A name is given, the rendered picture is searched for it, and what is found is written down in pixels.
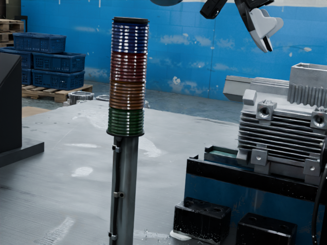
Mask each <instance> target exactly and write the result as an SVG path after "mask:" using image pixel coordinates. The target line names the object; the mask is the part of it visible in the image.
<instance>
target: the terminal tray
mask: <svg viewBox="0 0 327 245"><path fill-rule="evenodd" d="M287 101H288V102H290V104H293V103H294V102H295V103H296V104H297V105H299V104H301V103H302V104H303V105H304V106H306V105H307V104H308V105H310V106H311V107H312V106H314V105H316V106H317V107H318V108H319V107H321V106H323V107H324V108H325V109H326V108H327V66H325V65H316V64H307V63H299V64H297V65H294V66H292V67H291V73H290V81H289V91H288V98H287Z"/></svg>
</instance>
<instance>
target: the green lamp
mask: <svg viewBox="0 0 327 245"><path fill-rule="evenodd" d="M144 109H145V108H142V109H138V110H122V109H116V108H112V107H110V106H109V112H108V114H109V115H108V117H109V118H108V131H109V132H110V133H113V134H116V135H123V136H134V135H139V134H141V133H143V130H144V129H143V127H144V126H143V125H144V112H145V111H144Z"/></svg>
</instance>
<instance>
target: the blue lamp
mask: <svg viewBox="0 0 327 245"><path fill-rule="evenodd" d="M111 33H112V36H111V37H112V39H111V50H112V51H114V52H119V53H147V52H148V39H149V38H148V36H149V34H148V33H149V24H129V23H118V22H112V32H111Z"/></svg>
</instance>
